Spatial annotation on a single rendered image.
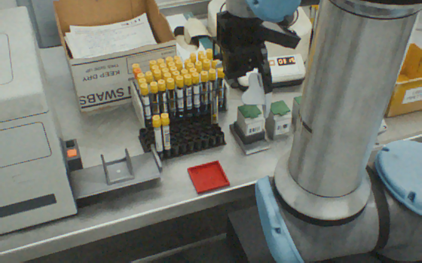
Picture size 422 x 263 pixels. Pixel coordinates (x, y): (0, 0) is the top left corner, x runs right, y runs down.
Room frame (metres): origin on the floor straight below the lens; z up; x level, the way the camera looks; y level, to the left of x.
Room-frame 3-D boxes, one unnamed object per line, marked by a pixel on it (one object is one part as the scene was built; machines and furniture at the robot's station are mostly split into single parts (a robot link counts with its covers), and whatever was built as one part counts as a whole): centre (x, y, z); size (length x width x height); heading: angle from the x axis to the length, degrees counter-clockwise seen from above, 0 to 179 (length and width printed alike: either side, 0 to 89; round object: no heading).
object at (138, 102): (0.91, 0.08, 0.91); 0.20 x 0.10 x 0.07; 110
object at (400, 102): (0.96, -0.44, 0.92); 0.13 x 0.13 x 0.10; 18
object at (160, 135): (0.80, 0.07, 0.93); 0.17 x 0.09 x 0.11; 111
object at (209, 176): (0.69, 0.01, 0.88); 0.07 x 0.07 x 0.01; 20
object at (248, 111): (0.81, -0.08, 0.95); 0.05 x 0.04 x 0.01; 23
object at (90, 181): (0.66, 0.20, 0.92); 0.21 x 0.07 x 0.05; 110
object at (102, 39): (1.06, 0.24, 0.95); 0.29 x 0.25 x 0.15; 20
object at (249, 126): (0.81, -0.08, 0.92); 0.05 x 0.04 x 0.06; 23
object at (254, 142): (0.81, -0.08, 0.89); 0.09 x 0.05 x 0.04; 22
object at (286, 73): (1.13, -0.12, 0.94); 0.30 x 0.24 x 0.12; 11
